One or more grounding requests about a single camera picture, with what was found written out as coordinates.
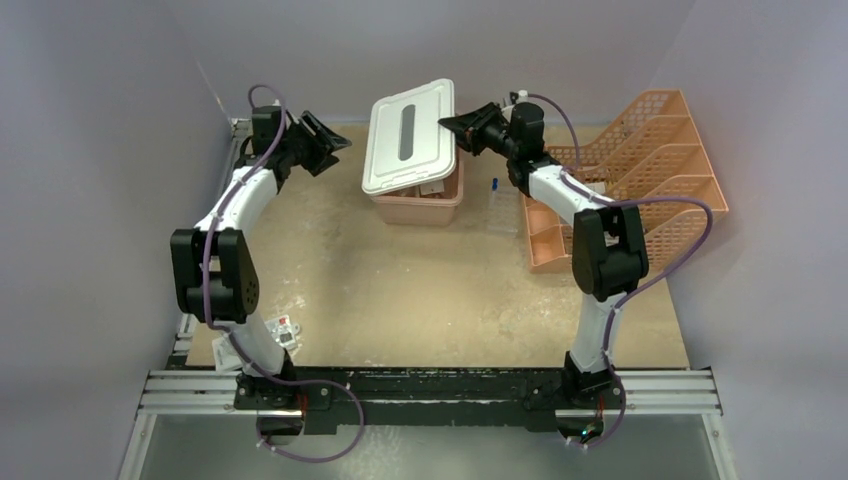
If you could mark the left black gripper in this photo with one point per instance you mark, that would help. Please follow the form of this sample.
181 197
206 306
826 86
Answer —
324 144

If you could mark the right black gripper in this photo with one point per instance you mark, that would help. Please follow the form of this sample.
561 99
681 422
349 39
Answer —
469 129

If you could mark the white plastic bin lid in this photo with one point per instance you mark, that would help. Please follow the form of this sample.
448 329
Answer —
406 145

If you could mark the small white packet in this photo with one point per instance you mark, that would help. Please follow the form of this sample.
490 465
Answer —
432 189

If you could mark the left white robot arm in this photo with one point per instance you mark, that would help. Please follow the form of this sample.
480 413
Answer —
214 274

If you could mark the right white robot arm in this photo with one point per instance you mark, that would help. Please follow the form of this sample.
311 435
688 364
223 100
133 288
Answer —
608 253

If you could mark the clear test tube rack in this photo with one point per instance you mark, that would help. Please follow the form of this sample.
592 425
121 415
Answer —
503 214

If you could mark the pink plastic bin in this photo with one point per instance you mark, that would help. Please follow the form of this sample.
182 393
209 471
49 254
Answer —
435 210

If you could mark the orange mesh file organizer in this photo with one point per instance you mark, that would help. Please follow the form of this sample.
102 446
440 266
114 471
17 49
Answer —
653 149

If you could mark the blister pack with label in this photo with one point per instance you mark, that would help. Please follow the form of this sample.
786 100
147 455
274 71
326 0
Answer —
285 330

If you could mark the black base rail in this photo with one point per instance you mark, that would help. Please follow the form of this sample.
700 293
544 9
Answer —
544 399

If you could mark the aluminium frame rail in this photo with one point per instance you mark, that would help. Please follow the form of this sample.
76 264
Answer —
648 392

